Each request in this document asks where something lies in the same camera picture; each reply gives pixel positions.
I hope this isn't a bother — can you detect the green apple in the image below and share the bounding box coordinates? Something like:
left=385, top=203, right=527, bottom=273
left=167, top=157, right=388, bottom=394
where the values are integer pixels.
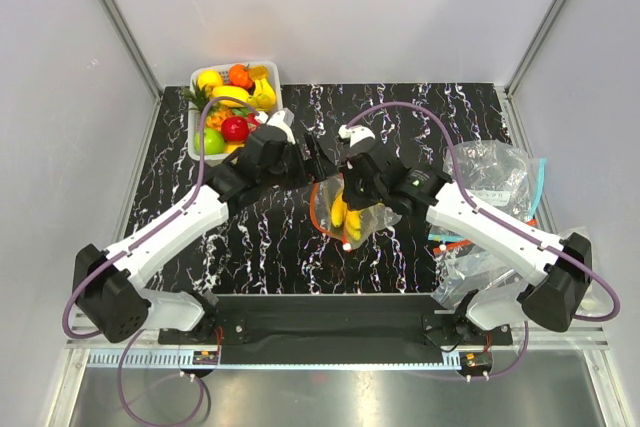
left=194, top=128, right=226, bottom=156

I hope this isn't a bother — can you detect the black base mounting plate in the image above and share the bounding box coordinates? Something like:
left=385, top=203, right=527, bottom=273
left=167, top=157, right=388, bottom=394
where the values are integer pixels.
left=158, top=293, right=513, bottom=347

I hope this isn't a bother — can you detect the clear bag red zipper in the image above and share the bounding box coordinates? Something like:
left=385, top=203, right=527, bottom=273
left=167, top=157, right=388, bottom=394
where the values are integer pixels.
left=432, top=246, right=519, bottom=310

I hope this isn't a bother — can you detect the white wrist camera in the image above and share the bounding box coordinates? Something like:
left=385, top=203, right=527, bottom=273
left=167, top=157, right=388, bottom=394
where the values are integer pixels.
left=266, top=108, right=296, bottom=144
left=338, top=125, right=376, bottom=160

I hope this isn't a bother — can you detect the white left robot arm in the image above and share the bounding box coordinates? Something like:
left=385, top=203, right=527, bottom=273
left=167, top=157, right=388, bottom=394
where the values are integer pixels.
left=63, top=125, right=338, bottom=343

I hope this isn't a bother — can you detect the yellow banana bunch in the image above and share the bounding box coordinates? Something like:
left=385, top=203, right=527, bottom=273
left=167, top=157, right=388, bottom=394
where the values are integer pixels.
left=330, top=191, right=363, bottom=244

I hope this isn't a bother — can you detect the white plastic fruit basket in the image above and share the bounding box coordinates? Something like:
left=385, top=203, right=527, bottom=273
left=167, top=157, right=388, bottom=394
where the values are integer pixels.
left=182, top=60, right=284, bottom=165

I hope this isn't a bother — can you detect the yellow lemon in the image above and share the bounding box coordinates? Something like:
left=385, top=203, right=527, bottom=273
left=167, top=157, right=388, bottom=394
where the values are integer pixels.
left=197, top=70, right=224, bottom=90

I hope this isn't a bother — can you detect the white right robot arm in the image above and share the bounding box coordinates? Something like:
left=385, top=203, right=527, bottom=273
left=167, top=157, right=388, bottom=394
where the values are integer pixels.
left=340, top=138, right=592, bottom=344

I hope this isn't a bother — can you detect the yellow mango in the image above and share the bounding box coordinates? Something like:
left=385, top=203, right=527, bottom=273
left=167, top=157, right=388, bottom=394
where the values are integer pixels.
left=211, top=85, right=249, bottom=108

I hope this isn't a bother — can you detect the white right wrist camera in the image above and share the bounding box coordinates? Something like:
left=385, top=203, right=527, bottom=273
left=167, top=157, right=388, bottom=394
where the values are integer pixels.
left=338, top=125, right=376, bottom=160

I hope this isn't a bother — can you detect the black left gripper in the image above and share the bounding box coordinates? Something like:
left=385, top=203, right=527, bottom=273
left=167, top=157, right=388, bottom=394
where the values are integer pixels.
left=260, top=132, right=339, bottom=192

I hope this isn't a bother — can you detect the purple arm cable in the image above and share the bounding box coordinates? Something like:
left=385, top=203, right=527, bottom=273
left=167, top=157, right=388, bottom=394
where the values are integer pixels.
left=60, top=97, right=271, bottom=339
left=342, top=101, right=621, bottom=321

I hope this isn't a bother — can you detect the red apple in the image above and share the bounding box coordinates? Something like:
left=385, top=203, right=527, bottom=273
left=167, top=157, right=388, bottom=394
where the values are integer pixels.
left=221, top=116, right=250, bottom=143

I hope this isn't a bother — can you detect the red dragon fruit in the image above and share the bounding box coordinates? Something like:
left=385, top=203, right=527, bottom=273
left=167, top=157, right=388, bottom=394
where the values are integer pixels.
left=246, top=113, right=263, bottom=131

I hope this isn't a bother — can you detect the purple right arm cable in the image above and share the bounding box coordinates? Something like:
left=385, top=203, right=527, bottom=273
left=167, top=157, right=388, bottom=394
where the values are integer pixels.
left=342, top=101, right=621, bottom=321

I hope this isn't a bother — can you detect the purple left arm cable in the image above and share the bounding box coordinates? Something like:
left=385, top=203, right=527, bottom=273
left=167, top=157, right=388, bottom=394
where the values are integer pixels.
left=60, top=97, right=271, bottom=339

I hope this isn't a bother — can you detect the orange tangerine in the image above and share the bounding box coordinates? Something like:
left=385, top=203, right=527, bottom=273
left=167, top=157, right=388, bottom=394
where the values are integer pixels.
left=228, top=64, right=254, bottom=91

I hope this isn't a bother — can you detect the clear bag orange zipper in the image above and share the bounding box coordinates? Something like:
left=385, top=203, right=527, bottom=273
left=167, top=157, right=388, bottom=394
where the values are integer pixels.
left=309, top=175, right=401, bottom=252

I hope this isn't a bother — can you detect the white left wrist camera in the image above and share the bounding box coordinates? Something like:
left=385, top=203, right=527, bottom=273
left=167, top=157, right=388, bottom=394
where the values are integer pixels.
left=266, top=108, right=296, bottom=144

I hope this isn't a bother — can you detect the yellow starfruit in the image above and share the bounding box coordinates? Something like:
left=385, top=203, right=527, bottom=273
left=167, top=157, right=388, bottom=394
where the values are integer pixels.
left=247, top=78, right=277, bottom=112

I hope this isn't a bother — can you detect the small pineapple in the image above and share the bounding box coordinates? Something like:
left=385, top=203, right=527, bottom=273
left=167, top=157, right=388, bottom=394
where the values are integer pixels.
left=181, top=85, right=235, bottom=131

